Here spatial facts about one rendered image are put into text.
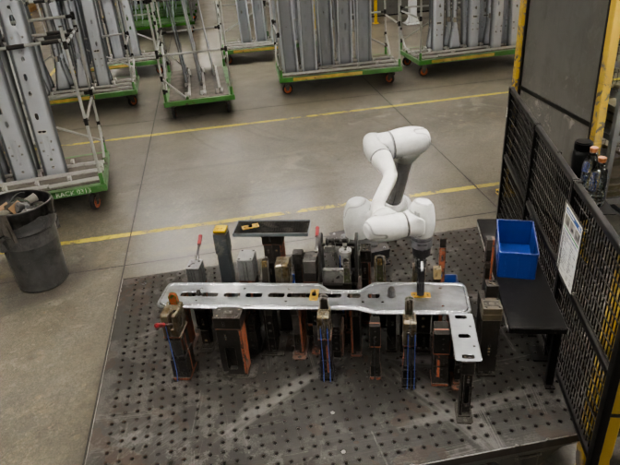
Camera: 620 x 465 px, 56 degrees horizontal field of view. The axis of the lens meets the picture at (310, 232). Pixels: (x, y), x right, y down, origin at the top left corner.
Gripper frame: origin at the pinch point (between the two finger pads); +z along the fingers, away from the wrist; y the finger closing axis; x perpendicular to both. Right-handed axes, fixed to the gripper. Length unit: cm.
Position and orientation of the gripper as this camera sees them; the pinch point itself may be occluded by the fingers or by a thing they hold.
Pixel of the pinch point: (420, 286)
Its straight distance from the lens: 255.8
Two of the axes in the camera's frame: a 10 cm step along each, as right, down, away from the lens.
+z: 0.7, 8.7, 4.9
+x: 9.9, -0.1, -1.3
